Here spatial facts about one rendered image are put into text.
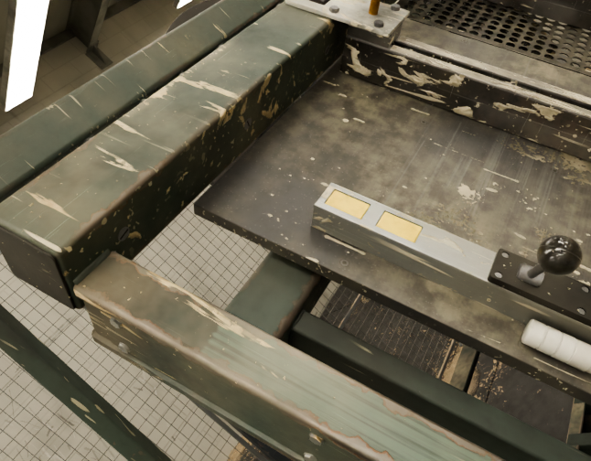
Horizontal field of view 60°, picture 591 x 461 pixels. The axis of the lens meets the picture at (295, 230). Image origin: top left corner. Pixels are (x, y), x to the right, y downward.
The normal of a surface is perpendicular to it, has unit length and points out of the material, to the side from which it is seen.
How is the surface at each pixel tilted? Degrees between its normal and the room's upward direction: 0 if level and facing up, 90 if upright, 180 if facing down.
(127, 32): 90
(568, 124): 90
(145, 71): 90
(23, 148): 90
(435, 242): 59
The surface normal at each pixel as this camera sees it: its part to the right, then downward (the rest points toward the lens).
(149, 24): 0.51, -0.35
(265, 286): 0.08, -0.66
